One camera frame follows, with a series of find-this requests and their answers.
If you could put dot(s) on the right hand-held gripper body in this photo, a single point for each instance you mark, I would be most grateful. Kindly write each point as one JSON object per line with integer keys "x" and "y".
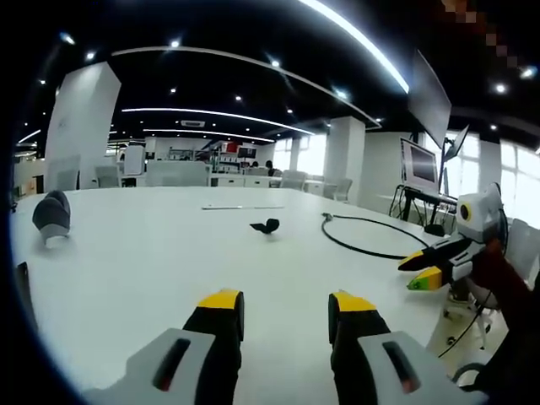
{"x": 478, "y": 215}

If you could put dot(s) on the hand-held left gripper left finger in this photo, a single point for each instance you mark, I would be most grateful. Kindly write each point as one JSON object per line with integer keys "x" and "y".
{"x": 202, "y": 337}

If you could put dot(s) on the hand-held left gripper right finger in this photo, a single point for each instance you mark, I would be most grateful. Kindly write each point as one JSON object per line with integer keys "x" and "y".
{"x": 367, "y": 337}

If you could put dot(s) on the white desk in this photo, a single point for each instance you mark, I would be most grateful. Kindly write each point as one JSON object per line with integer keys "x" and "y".
{"x": 169, "y": 261}

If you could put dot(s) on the black monitor base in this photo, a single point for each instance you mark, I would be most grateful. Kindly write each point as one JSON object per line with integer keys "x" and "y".
{"x": 434, "y": 230}

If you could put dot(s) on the white office chair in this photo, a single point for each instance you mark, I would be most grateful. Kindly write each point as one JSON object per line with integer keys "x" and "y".
{"x": 521, "y": 244}

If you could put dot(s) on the black-framed side table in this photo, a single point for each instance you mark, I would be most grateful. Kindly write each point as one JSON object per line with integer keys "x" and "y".
{"x": 411, "y": 202}

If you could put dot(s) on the small tilted monitor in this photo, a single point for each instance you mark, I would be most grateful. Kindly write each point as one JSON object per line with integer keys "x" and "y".
{"x": 457, "y": 143}

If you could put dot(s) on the white-framed monitor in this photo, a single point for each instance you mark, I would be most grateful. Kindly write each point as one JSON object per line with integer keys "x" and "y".
{"x": 422, "y": 162}

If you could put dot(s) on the black chair armrest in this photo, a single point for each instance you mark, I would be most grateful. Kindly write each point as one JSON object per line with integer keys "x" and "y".
{"x": 472, "y": 371}

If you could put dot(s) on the large dark monitor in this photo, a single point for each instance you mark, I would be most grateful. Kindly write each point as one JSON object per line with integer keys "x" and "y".
{"x": 430, "y": 97}

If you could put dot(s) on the white flat strip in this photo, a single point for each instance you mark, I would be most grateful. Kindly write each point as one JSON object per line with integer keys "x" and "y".
{"x": 242, "y": 206}

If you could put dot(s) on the white whiteboard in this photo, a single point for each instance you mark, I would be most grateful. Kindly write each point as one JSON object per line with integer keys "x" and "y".
{"x": 133, "y": 160}

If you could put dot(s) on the grey rolled sock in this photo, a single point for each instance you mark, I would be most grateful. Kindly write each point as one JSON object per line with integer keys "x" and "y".
{"x": 52, "y": 215}

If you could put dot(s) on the long ceiling light strip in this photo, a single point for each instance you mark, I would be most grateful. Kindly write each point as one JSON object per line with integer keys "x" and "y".
{"x": 358, "y": 38}

